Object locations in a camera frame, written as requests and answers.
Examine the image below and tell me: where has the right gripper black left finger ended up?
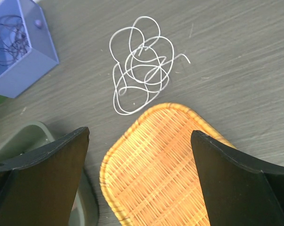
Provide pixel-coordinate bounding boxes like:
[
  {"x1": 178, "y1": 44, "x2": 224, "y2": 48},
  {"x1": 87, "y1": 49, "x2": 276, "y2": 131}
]
[{"x1": 0, "y1": 127, "x2": 89, "y2": 226}]

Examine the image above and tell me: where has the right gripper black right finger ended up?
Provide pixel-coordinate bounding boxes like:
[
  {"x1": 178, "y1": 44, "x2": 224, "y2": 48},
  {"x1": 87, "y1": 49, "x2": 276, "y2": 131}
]
[{"x1": 191, "y1": 130, "x2": 284, "y2": 226}]

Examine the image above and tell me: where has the purple thin cable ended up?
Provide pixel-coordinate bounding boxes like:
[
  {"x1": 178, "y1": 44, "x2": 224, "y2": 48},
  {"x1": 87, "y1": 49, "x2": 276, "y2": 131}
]
[{"x1": 0, "y1": 14, "x2": 31, "y2": 65}]

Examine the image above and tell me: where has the white thin cable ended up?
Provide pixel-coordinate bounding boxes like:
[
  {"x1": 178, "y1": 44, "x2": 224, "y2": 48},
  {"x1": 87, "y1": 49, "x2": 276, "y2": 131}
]
[{"x1": 108, "y1": 16, "x2": 192, "y2": 116}]

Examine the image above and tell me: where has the dark green tray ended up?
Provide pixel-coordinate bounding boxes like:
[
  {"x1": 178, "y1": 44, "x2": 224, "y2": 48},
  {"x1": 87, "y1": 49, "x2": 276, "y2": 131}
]
[{"x1": 0, "y1": 122, "x2": 99, "y2": 226}]

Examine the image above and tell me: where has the orange woven basket tray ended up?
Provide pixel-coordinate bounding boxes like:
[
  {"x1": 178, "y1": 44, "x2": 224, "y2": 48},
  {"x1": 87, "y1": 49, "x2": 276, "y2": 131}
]
[{"x1": 99, "y1": 103, "x2": 228, "y2": 226}]

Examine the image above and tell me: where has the blue plastic box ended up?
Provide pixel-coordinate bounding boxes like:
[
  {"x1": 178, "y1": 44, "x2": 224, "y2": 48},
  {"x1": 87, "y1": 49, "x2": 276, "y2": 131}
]
[{"x1": 0, "y1": 0, "x2": 59, "y2": 98}]

